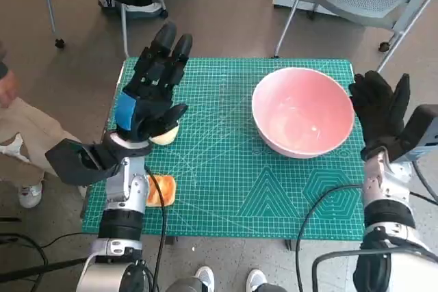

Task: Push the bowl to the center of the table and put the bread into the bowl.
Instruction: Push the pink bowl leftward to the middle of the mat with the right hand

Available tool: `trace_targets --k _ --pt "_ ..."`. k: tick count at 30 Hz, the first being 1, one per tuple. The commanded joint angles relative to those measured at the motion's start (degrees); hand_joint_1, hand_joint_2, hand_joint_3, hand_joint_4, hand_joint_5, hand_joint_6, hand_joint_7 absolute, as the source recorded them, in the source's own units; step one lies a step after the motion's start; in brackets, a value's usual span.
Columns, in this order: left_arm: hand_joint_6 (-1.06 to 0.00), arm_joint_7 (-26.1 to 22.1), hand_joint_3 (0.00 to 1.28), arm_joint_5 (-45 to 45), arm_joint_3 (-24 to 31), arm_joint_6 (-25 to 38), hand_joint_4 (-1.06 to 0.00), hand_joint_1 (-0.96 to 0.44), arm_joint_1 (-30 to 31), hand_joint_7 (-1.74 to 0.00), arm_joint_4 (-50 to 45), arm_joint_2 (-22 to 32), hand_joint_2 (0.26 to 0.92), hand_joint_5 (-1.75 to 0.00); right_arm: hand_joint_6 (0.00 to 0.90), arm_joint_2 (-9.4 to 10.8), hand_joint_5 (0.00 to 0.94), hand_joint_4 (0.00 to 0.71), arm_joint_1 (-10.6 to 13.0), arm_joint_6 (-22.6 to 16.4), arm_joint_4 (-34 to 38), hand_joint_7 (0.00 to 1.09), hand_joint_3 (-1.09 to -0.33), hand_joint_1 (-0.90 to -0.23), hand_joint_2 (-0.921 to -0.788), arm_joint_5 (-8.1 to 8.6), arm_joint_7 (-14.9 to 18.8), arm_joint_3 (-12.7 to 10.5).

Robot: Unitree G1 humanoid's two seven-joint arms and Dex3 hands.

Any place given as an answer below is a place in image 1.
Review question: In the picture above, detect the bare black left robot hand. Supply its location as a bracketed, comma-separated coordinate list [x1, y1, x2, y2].
[114, 21, 193, 142]

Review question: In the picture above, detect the green cutting mat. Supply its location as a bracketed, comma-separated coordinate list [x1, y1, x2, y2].
[81, 57, 365, 241]

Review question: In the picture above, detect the black floor bar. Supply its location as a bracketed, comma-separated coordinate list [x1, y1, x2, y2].
[0, 257, 87, 282]

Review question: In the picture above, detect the orange braided toy bread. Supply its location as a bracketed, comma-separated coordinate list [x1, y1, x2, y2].
[146, 174, 177, 208]

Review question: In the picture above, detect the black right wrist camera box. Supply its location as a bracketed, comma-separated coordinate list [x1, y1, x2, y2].
[389, 103, 438, 165]

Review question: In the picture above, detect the white shoe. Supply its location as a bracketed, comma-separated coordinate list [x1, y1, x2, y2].
[246, 269, 268, 292]
[194, 266, 216, 292]

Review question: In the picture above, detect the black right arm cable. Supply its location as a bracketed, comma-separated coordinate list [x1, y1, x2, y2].
[296, 184, 364, 292]
[311, 247, 435, 292]

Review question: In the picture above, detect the pink bowl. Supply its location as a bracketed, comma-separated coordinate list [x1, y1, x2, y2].
[252, 67, 356, 159]

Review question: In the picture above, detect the person's hand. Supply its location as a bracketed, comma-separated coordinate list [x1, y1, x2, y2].
[0, 68, 21, 109]

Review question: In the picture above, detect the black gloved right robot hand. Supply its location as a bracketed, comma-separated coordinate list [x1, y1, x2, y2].
[348, 70, 411, 161]

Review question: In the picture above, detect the black floor cable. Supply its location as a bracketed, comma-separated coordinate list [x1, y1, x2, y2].
[0, 231, 88, 272]

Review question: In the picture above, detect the pale round toy bun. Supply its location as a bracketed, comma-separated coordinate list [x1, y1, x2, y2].
[150, 124, 181, 146]

